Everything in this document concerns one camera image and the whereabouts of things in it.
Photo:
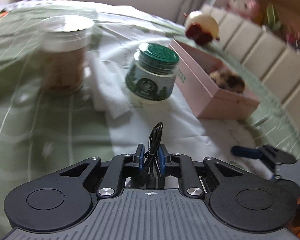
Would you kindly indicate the green plant leaves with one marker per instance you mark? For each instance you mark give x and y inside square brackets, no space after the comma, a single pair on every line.
[273,21]

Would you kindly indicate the cream round plush toy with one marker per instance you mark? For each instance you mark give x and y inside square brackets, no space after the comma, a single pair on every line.
[201,27]

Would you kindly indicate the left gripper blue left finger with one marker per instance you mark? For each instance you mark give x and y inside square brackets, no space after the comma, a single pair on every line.
[139,156]

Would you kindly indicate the green lidded glass jar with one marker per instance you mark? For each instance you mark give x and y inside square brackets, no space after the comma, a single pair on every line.
[153,71]

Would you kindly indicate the pink bunny plush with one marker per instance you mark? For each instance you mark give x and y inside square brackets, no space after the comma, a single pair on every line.
[245,8]

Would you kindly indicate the tall clear lidded jar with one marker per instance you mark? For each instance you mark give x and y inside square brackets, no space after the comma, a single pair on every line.
[63,45]

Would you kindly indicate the cream padded headboard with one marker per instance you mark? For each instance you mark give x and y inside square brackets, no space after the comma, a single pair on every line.
[274,62]

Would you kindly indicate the pink cardboard box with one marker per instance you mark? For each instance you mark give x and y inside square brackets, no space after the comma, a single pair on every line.
[204,97]

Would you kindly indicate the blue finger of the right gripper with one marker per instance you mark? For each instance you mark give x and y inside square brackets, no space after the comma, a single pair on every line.
[245,152]

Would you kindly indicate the brown furry tail toy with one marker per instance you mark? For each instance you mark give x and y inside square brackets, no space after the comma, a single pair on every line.
[228,80]

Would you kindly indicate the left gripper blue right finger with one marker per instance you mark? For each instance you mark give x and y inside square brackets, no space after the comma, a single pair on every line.
[164,159]

